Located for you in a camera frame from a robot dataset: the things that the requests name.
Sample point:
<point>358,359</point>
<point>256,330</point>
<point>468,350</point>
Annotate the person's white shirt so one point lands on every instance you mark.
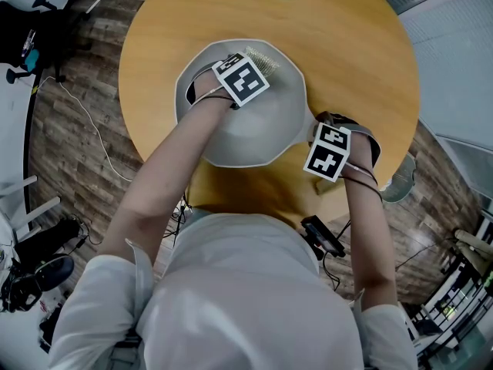
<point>239,303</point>

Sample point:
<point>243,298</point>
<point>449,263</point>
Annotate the person's right forearm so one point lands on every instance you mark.
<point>369,241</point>

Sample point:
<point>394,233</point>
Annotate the beige sponge block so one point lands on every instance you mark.
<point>327,186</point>

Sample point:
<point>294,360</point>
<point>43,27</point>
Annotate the black waist-mounted device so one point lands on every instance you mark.
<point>321,235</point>

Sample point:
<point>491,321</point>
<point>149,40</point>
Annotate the teal object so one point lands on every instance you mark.
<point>31,60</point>

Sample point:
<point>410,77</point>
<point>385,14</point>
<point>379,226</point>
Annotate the black high-back office chair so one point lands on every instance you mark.
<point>15,29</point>

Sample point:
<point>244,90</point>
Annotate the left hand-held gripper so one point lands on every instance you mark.
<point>240,79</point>

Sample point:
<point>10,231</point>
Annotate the round wooden table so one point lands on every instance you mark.
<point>346,52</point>

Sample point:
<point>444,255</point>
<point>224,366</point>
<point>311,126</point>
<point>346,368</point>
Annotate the clear plastic bottle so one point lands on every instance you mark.
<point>29,41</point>

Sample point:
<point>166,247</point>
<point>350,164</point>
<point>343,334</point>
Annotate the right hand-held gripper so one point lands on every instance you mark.
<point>327,156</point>

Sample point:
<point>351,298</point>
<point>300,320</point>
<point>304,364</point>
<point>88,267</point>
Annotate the black round padded seat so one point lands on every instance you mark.
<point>46,241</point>

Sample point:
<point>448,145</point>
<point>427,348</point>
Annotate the person's left forearm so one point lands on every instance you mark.
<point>161,183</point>

